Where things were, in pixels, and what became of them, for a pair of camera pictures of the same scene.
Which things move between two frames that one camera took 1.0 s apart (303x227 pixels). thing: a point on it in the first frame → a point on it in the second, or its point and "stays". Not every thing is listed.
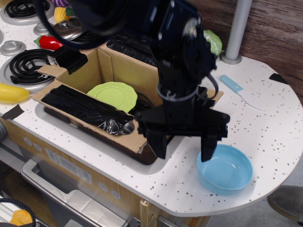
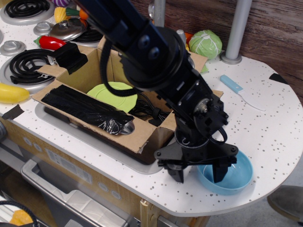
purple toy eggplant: [61, 3] stays
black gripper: [184, 114] → [177, 155]
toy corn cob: [60, 14] stays
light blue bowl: [229, 169] stays
